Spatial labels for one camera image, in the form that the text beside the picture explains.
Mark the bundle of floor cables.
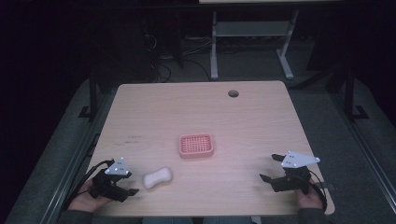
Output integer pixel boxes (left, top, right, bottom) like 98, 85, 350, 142
142, 33, 213, 84

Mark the person's left hand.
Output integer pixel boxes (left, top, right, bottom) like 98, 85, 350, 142
67, 179, 112, 214

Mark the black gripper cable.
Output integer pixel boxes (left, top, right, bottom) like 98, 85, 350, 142
61, 159, 116, 213
306, 169, 338, 213

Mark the person's right hand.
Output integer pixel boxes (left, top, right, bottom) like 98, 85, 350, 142
294, 186, 325, 211

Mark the pink soap dish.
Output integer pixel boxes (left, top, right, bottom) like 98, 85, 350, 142
178, 133, 216, 160

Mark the white metal stand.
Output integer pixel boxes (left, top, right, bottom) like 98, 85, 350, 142
209, 8, 301, 81

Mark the white soap bar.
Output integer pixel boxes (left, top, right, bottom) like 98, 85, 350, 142
142, 166, 174, 190

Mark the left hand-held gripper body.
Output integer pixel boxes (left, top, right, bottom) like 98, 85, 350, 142
89, 156, 132, 203

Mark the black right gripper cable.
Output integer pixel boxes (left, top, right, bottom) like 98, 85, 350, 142
306, 169, 338, 213

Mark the black metal stand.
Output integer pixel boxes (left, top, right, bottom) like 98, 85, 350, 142
343, 65, 370, 123
78, 65, 100, 123

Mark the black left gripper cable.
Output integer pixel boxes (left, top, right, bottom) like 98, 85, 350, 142
61, 159, 116, 213

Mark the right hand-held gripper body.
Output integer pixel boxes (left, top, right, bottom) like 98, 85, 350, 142
270, 150, 321, 196

